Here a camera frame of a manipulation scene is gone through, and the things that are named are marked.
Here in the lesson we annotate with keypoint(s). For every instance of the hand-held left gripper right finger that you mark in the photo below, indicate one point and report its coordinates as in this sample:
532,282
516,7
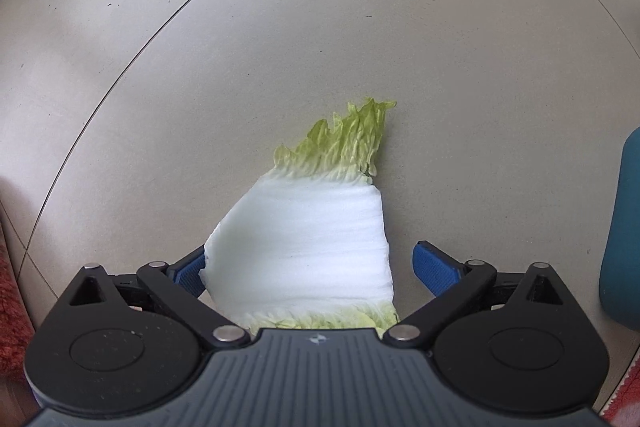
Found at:
432,269

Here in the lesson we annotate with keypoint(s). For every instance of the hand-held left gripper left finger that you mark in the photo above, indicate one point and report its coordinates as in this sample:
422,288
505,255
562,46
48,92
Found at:
192,274

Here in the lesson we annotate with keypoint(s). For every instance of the napa cabbage leaf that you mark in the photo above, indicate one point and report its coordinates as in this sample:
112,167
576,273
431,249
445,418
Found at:
300,247

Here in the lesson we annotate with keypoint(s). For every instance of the teal plastic waste bin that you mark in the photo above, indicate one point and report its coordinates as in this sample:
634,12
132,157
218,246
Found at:
625,232

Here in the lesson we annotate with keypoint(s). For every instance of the red fluffy rug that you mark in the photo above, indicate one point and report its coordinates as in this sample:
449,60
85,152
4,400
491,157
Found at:
15,297

